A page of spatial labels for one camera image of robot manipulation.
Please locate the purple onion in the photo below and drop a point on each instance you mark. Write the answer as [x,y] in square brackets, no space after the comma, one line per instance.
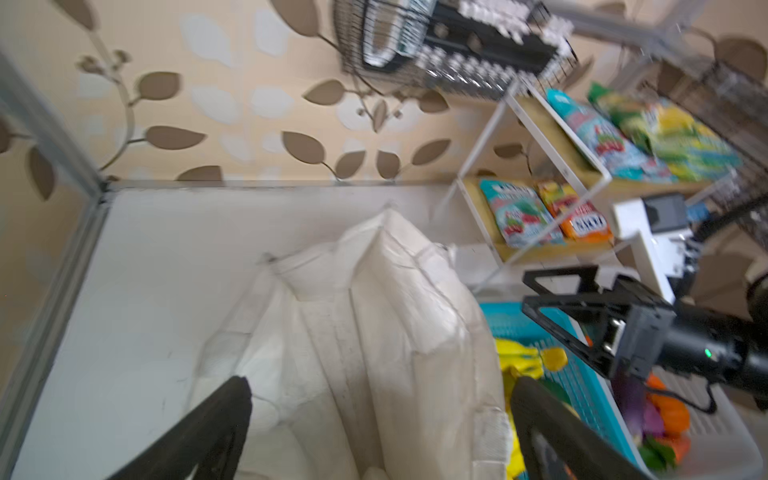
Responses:
[640,415]

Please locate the orange bell pepper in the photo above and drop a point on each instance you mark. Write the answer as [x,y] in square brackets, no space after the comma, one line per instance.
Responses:
[673,412]

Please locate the black wire basket right wall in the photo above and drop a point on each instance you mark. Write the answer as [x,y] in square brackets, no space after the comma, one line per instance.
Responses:
[727,91]

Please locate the green pepper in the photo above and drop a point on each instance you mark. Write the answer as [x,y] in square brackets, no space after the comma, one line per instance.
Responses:
[657,456]

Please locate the teal candy packet lower shelf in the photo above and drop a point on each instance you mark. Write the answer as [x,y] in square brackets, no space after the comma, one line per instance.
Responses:
[519,213]

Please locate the teal candy packet top shelf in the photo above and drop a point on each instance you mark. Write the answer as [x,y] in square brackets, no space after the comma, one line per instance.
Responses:
[619,155]

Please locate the green yellow packet right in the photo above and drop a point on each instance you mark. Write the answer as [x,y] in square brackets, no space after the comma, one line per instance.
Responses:
[692,150]

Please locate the green yellow tea packet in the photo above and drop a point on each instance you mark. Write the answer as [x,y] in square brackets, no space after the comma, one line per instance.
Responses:
[634,117]

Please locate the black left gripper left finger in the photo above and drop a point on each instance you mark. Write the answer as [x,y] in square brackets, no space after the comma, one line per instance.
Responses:
[206,444]

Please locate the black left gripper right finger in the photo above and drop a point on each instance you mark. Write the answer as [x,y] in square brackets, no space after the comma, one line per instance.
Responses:
[555,444]

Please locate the black wire basket wall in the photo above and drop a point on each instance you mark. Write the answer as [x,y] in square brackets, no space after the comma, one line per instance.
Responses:
[727,91]
[448,76]

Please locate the black keyboard toy in basket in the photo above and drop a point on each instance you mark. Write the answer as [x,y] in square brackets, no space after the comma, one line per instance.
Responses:
[507,35]

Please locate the white wooden two-tier shelf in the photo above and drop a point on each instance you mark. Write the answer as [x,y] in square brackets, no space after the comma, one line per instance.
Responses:
[578,166]

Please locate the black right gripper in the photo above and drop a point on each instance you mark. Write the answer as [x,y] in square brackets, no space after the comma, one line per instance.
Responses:
[681,338]

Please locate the black wire basket back wall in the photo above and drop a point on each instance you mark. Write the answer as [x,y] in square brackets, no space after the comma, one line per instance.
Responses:
[448,76]

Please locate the white plastic vegetable basket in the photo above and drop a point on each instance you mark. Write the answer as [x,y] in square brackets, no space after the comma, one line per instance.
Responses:
[721,447]

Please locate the orange Fox's candy packet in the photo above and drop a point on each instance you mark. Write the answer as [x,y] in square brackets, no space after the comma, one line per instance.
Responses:
[585,224]

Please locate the teal candy packet shelf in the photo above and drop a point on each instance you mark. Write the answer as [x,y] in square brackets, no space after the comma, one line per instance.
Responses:
[619,155]
[519,213]

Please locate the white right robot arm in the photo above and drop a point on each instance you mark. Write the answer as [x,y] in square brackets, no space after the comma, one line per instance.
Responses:
[673,262]

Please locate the teal plastic fruit basket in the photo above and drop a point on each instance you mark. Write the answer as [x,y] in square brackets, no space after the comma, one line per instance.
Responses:
[589,393]

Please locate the white canvas grocery bag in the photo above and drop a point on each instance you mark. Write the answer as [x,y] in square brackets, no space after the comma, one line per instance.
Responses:
[366,357]

